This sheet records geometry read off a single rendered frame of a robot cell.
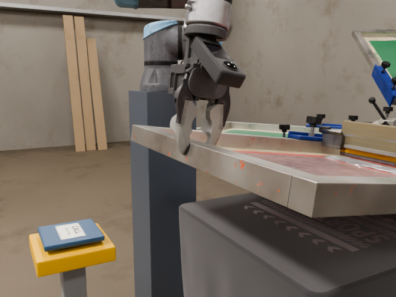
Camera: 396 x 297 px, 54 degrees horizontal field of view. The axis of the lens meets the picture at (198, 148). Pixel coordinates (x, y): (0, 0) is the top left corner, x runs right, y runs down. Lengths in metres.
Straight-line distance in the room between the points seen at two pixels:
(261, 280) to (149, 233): 0.75
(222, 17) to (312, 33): 6.41
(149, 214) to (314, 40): 5.94
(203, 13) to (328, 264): 0.45
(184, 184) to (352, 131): 0.58
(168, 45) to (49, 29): 6.42
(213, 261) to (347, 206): 0.41
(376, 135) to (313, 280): 0.57
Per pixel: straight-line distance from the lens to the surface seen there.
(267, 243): 0.73
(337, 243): 0.76
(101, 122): 7.18
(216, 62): 0.59
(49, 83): 7.63
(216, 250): 0.79
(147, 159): 1.30
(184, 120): 0.64
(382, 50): 2.71
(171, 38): 1.32
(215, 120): 0.66
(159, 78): 1.31
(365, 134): 1.13
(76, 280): 0.77
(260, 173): 0.48
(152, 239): 1.37
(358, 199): 0.47
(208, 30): 0.65
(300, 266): 0.66
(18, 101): 7.58
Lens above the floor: 1.24
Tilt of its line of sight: 10 degrees down
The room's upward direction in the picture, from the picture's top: straight up
